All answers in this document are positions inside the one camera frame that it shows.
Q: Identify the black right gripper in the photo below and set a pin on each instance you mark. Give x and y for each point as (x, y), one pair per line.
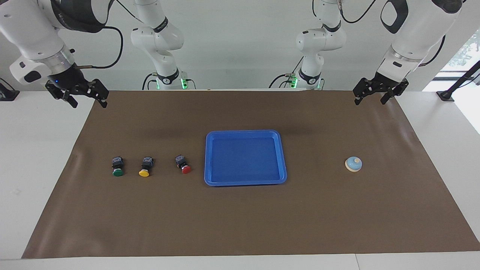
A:
(69, 80)

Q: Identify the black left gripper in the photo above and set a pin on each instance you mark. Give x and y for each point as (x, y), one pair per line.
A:
(380, 85)

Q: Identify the green push button switch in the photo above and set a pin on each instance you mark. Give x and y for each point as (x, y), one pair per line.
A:
(117, 172)

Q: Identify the yellow push button switch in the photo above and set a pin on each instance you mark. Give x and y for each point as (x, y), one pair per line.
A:
(144, 173)

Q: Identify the red push button switch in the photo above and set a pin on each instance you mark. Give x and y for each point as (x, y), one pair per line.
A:
(186, 169)

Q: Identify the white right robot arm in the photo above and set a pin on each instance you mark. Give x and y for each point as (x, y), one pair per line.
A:
(33, 33)

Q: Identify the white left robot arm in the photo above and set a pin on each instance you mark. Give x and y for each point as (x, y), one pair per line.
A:
(412, 33)

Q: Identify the light blue desk bell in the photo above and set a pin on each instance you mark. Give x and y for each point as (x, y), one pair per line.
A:
(353, 164)

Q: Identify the blue plastic tray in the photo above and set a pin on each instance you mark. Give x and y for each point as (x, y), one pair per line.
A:
(243, 157)

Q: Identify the black stand foot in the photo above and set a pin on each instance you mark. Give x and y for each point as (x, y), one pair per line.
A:
(7, 94)

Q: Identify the bright window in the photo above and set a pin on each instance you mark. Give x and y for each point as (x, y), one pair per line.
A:
(468, 48)

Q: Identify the brown table mat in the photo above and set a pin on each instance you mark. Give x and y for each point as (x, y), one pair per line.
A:
(240, 217)

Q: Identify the black camera stand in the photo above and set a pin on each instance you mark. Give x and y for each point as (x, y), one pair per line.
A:
(445, 95)

